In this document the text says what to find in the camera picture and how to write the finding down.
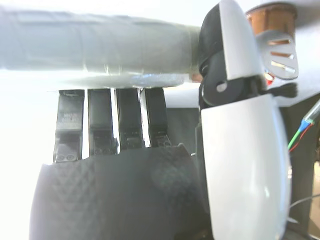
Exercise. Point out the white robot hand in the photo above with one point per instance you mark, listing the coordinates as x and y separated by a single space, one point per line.
120 197

